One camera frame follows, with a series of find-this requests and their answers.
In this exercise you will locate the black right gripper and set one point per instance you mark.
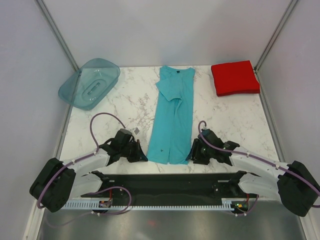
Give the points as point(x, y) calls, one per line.
point(195, 154)

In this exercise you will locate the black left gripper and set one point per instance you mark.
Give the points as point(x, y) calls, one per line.
point(139, 156)

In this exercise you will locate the teal t shirt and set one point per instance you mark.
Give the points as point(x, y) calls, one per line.
point(170, 141)

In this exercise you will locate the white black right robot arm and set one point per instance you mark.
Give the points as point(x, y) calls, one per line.
point(291, 184)

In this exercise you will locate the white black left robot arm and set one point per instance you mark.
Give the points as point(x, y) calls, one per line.
point(60, 182)

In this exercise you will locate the teal transparent plastic bin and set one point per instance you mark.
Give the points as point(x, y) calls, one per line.
point(90, 84)

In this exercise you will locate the folded red t shirt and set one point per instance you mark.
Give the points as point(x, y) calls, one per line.
point(234, 78)

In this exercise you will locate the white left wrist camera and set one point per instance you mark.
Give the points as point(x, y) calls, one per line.
point(135, 132)

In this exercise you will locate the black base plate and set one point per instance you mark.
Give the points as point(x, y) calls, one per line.
point(172, 188)

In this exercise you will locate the white slotted cable duct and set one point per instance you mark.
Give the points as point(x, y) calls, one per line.
point(103, 204)

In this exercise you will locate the left aluminium corner post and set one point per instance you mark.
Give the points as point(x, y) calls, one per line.
point(57, 33)

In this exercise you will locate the aluminium corner post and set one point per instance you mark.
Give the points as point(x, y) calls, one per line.
point(276, 33)
point(57, 33)

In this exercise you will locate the right aluminium corner post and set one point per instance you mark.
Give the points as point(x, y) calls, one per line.
point(276, 33)

